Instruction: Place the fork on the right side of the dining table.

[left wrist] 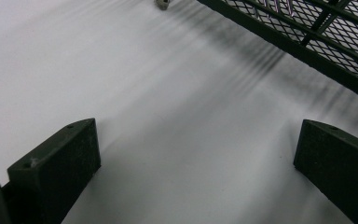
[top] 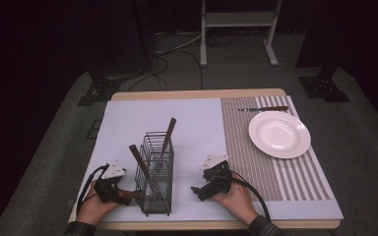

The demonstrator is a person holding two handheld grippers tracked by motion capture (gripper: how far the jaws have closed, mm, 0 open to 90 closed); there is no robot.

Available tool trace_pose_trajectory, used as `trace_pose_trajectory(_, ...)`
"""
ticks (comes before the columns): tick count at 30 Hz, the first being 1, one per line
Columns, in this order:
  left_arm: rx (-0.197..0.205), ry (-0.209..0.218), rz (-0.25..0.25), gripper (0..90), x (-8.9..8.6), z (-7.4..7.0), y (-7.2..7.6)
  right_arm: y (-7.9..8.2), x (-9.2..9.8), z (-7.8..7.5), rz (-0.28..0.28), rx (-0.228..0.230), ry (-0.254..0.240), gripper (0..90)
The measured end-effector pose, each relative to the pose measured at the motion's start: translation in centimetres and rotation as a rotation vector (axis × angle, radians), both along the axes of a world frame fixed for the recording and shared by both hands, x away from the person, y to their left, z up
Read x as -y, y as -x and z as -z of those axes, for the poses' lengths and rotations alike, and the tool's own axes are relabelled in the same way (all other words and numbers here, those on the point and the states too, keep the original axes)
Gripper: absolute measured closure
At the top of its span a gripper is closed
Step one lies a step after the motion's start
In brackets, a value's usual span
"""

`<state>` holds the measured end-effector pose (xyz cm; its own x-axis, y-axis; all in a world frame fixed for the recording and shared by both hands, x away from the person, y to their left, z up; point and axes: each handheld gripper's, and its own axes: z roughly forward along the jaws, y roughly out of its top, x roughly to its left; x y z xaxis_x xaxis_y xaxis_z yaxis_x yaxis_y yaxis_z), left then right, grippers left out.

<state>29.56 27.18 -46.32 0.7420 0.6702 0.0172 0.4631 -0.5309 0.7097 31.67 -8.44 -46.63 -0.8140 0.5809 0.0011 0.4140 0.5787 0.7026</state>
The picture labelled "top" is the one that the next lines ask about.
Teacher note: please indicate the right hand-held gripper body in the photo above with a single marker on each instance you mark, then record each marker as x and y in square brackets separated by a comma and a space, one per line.
[218, 178]

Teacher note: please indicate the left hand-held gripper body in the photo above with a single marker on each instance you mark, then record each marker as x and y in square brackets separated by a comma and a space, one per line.
[110, 188]

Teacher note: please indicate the person's left hand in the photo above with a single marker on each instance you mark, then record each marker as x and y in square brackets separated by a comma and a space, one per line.
[90, 206]

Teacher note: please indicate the person's right hand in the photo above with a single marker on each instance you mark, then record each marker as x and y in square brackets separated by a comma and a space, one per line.
[238, 200]

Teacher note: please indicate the striped placemat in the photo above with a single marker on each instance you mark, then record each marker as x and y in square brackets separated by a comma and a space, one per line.
[242, 147]

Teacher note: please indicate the dark floor socket panel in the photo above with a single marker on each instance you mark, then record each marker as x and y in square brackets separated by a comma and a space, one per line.
[94, 129]

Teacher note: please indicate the white board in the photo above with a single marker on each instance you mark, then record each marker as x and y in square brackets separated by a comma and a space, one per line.
[190, 114]

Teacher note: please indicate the white plate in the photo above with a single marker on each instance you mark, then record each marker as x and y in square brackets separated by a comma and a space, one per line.
[279, 134]

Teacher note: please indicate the wooden table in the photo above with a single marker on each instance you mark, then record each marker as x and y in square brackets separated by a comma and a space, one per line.
[190, 94]

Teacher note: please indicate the black stand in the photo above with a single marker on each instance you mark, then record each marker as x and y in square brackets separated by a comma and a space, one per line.
[108, 87]
[323, 87]

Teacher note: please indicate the white metal stand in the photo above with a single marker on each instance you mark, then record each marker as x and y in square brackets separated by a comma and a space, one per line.
[239, 19]

